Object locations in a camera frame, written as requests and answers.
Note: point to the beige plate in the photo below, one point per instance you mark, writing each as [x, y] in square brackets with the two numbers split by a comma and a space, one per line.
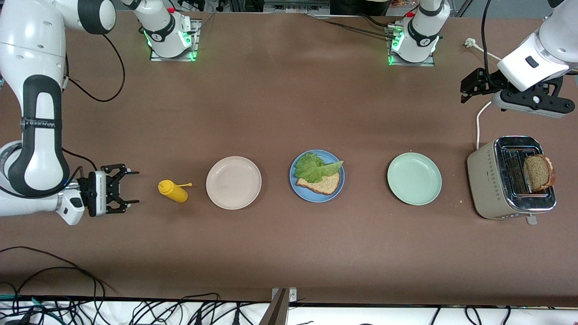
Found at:
[233, 183]

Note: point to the aluminium table edge bracket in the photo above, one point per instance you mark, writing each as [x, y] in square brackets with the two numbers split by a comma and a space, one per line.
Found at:
[277, 311]

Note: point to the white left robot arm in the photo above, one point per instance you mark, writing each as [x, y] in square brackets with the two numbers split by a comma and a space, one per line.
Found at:
[548, 49]

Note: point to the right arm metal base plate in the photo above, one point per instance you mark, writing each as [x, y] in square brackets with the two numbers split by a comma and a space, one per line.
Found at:
[174, 59]

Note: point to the green lettuce leaf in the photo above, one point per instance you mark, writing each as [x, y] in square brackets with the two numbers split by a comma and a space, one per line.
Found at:
[311, 169]

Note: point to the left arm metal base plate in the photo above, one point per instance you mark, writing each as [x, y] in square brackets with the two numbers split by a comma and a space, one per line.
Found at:
[411, 64]

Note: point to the person in dark clothes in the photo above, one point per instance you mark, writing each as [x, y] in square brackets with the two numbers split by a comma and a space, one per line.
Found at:
[356, 5]

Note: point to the grey metal box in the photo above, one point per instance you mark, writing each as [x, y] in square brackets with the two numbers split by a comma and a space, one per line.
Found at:
[293, 6]

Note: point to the pale green plate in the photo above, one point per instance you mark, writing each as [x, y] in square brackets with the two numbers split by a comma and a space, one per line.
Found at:
[414, 178]

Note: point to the yellow mustard squeeze bottle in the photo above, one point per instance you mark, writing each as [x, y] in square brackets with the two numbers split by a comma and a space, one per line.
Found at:
[174, 192]

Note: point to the brown bread slice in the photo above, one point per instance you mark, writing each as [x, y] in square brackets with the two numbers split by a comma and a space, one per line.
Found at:
[325, 186]
[539, 174]

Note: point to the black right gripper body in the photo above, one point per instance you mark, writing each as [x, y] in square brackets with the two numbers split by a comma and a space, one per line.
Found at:
[86, 186]

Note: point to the blue plate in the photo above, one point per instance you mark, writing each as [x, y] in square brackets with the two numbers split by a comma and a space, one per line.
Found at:
[316, 198]

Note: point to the beige chrome toaster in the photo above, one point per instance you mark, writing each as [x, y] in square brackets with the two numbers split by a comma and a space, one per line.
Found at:
[485, 180]

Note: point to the black left camera bracket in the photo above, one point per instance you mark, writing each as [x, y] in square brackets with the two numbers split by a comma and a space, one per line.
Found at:
[519, 95]

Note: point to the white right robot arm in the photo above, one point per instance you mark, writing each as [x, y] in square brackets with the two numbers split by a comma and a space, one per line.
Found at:
[31, 45]

